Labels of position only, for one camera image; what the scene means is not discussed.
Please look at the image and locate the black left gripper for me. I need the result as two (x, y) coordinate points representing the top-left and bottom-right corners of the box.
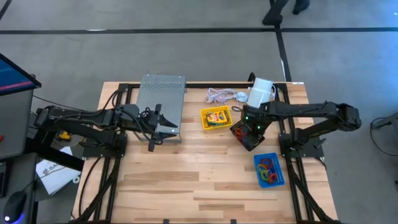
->
(137, 110), (179, 152)

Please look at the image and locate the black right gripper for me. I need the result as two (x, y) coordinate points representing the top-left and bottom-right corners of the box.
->
(242, 105), (272, 141)

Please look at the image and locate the red rubber band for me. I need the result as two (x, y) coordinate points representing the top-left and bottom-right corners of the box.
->
(234, 128), (249, 141)

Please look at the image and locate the black plastic basket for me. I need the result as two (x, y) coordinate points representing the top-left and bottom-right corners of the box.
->
(229, 119), (266, 152)

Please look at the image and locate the yellow green crayon box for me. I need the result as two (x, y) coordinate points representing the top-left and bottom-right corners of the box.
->
(205, 110), (229, 127)

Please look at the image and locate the yellow plastic basket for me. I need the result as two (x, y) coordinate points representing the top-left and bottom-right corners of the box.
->
(200, 105), (233, 130)

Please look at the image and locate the blue plastic basket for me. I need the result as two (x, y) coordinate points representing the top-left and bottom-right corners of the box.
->
(253, 152), (285, 189)

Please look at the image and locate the white desk lamp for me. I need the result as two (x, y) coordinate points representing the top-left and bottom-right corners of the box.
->
(247, 77), (275, 109)

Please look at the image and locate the dark desk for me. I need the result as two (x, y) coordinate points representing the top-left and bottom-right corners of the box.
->
(0, 152), (40, 224)

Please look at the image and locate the grey perforated metal shelf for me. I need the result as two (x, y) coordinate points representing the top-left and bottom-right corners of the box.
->
(133, 73), (187, 144)

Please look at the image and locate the black stand leg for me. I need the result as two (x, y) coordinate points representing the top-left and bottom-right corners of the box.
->
(24, 136), (85, 172)

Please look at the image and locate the person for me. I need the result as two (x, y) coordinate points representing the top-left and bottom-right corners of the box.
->
(262, 0), (311, 27)

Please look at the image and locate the white paper booklet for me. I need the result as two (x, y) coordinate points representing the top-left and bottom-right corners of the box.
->
(35, 146), (81, 196)

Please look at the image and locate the grey stand foot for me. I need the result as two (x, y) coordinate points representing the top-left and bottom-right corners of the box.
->
(370, 111), (398, 130)

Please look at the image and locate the grey cabinet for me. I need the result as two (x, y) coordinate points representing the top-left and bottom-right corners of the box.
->
(0, 88), (35, 160)

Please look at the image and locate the monitor with blue screen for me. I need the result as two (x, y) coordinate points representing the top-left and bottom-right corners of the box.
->
(0, 52), (42, 96)

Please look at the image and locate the black computer mouse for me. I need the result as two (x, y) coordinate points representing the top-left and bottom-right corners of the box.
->
(2, 191), (28, 224)

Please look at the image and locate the black keyboard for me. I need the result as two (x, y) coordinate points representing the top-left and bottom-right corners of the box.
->
(0, 161), (7, 198)

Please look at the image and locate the white coiled power cable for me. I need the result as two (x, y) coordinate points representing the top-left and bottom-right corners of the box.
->
(204, 87), (249, 108)

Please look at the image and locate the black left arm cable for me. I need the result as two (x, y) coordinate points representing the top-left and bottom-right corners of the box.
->
(102, 89), (164, 146)

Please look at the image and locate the thin black cable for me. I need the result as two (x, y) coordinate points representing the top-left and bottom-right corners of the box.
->
(32, 95), (82, 112)

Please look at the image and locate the black floor cable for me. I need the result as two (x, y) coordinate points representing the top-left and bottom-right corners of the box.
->
(369, 116), (398, 157)

